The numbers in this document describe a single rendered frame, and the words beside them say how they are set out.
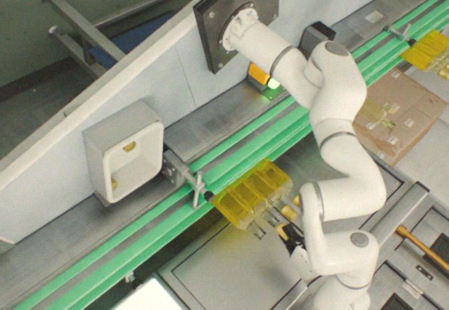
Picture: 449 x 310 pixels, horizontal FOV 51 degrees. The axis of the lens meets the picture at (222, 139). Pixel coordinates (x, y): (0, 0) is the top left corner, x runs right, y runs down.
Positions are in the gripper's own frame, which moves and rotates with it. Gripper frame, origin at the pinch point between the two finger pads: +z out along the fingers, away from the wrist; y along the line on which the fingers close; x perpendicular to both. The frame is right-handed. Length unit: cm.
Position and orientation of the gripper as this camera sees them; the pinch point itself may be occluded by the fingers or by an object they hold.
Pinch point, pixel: (287, 234)
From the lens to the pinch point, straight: 140.3
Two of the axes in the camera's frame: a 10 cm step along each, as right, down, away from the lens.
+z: -4.8, -7.2, 4.9
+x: -8.7, 3.2, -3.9
